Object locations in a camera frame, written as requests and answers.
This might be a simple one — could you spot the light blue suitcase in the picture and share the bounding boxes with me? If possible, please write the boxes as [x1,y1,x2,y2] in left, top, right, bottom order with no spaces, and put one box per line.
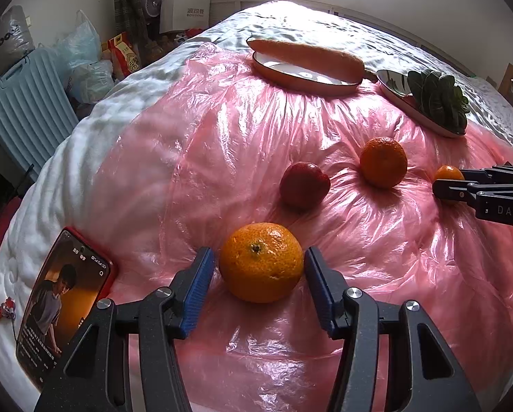
[0,47,78,181]

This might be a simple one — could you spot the orange oval dish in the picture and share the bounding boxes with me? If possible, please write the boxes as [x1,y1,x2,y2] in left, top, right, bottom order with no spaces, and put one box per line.
[252,52,360,98]

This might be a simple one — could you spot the smartphone red case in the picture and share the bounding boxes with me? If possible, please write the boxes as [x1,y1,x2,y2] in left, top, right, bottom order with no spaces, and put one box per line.
[0,228,116,391]

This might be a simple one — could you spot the orange carrot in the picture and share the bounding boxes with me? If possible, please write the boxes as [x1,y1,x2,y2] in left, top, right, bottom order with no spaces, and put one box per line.
[247,38,365,84]

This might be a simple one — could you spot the plaid scarf hanging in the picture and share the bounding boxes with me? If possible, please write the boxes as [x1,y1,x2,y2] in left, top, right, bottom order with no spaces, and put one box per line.
[114,0,151,64]

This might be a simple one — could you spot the white bed duvet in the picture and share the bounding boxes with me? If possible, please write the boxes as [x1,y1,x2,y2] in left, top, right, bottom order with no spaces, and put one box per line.
[0,0,513,412]

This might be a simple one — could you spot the small orange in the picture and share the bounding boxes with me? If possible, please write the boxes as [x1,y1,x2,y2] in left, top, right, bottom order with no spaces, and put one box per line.
[219,222,304,304]

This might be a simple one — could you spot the translucent blue plastic bag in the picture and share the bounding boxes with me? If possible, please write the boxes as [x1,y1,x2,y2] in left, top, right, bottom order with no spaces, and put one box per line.
[51,10,115,104]

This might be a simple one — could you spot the red yellow snack bag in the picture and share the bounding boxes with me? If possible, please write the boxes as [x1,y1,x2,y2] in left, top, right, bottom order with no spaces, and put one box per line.
[107,32,141,80]

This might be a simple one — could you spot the grey rimmed white plate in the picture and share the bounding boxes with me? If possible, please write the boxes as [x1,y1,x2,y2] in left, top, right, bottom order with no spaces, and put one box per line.
[376,70,466,139]

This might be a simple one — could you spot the pink plastic sheet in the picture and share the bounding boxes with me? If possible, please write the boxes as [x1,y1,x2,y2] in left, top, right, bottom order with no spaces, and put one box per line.
[74,45,513,411]

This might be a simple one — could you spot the grey printed plastic bag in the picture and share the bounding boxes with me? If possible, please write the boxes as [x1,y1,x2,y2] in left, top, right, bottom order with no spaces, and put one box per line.
[0,5,35,76]

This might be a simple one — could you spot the white cardboard box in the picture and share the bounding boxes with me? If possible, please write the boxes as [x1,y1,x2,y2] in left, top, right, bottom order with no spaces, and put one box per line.
[159,0,211,34]

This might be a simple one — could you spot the green leafy vegetable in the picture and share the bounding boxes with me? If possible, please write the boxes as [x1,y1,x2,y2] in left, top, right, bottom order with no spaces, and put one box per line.
[407,69,470,136]

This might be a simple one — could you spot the small red apple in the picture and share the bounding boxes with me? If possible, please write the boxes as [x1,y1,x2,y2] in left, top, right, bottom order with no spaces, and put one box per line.
[280,162,331,211]

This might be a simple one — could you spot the wooden headboard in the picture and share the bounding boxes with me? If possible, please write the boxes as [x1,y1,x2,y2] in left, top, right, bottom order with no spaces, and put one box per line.
[498,63,513,100]

